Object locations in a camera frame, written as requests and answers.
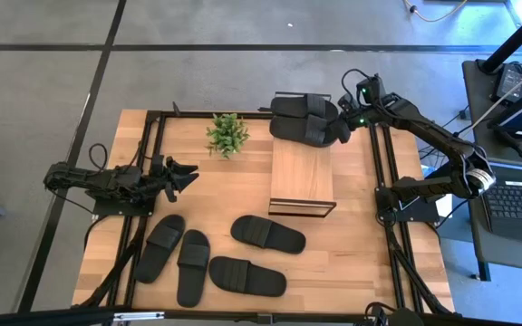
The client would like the white paper sheet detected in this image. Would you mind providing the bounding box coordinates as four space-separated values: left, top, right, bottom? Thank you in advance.
436 192 455 219

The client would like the small green potted plant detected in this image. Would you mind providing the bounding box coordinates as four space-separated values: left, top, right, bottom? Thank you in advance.
205 111 251 160

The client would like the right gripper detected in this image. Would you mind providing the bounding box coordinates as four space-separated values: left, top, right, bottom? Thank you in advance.
329 92 382 145

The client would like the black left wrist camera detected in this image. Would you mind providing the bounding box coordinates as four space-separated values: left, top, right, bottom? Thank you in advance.
150 153 171 172

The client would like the black aluminium table frame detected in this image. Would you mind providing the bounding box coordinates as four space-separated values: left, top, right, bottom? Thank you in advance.
71 101 459 318

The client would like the grey side table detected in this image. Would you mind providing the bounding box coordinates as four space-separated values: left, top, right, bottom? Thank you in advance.
462 58 522 168
464 161 522 282

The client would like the wooden shelf with black frame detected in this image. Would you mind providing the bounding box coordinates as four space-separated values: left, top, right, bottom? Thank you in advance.
267 91 338 217

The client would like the black laptop keyboard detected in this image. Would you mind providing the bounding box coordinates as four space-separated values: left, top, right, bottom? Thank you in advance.
478 174 522 245

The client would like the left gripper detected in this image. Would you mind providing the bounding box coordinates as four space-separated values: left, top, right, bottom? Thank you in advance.
150 158 200 204

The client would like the black rubber slide sandal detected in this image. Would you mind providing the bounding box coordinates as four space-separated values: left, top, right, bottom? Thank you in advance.
269 93 340 120
208 255 288 298
134 214 187 285
176 229 211 309
268 114 342 149
229 215 307 255

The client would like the black power adapter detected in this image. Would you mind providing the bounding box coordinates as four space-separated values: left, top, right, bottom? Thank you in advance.
491 62 522 103

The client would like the black crossbar with silver brackets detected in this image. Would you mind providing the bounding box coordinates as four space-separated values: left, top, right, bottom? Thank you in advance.
0 305 522 326

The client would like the yellow floor cable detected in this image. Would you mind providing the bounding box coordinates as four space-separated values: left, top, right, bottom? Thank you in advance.
402 0 469 24

